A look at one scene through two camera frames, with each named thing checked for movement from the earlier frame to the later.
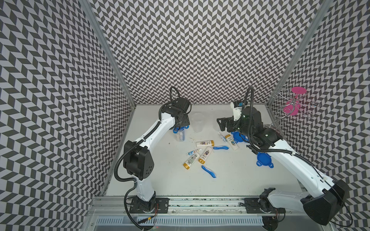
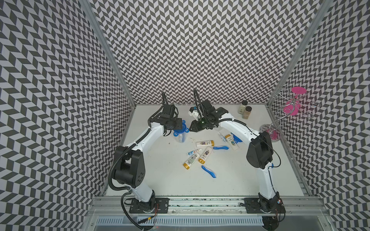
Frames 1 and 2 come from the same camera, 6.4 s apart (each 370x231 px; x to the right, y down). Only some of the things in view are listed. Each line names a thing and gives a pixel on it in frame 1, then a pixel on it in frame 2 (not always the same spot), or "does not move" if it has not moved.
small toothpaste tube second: (193, 151) does not move
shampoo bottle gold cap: (187, 164) does not move
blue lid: (238, 137) does not move
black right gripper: (222, 124) -> (196, 127)
